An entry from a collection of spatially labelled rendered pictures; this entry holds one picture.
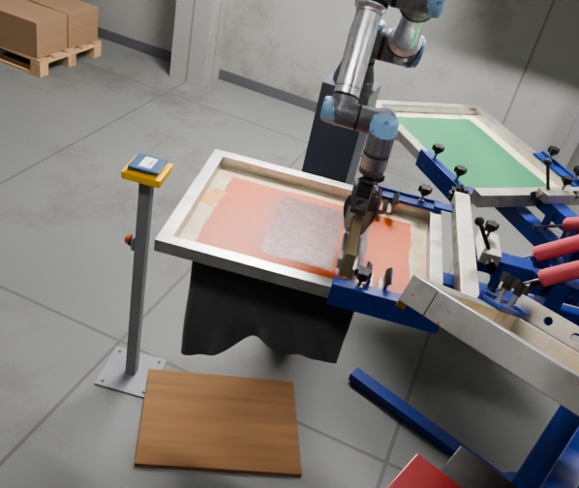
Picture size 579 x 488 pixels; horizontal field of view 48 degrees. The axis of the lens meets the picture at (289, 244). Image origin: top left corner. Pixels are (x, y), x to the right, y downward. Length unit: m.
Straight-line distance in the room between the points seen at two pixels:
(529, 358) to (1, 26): 4.83
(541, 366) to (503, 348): 0.04
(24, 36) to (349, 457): 3.75
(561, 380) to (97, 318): 2.41
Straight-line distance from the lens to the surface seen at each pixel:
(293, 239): 1.91
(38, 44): 5.12
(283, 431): 2.61
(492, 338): 0.80
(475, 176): 2.62
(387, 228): 2.09
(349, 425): 2.73
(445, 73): 4.94
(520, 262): 2.00
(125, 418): 2.59
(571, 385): 0.79
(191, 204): 1.91
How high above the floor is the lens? 2.01
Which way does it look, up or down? 34 degrees down
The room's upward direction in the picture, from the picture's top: 13 degrees clockwise
